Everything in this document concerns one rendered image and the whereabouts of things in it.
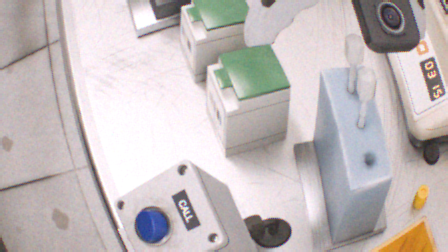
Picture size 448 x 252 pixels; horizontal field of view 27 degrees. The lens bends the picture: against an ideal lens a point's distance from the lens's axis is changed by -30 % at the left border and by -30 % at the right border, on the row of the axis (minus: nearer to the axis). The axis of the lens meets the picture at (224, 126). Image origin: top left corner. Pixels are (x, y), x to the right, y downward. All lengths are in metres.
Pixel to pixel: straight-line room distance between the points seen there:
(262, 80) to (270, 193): 0.08
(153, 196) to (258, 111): 0.11
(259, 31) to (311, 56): 0.22
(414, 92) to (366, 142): 0.13
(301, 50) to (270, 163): 0.11
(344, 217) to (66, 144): 1.18
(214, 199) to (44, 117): 1.21
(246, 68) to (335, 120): 0.09
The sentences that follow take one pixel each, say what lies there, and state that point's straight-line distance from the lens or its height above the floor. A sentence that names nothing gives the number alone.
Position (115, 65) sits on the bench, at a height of 0.88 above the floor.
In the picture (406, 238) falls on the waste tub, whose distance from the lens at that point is 0.78.
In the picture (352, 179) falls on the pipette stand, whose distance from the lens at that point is 0.78.
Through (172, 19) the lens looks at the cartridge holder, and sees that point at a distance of 0.96.
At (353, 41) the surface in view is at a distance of 0.77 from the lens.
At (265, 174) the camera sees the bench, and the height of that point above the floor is 0.88.
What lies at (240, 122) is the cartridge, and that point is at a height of 0.91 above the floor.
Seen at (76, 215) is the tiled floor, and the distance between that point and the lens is 1.88.
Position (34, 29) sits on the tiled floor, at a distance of 2.13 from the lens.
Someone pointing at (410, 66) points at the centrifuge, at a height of 0.92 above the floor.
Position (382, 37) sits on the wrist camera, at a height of 1.16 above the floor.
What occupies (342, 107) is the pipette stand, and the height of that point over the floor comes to 0.97.
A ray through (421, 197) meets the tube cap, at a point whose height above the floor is 0.90.
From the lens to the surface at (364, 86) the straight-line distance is 0.76.
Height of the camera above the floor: 1.64
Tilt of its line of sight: 57 degrees down
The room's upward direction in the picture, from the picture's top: 2 degrees clockwise
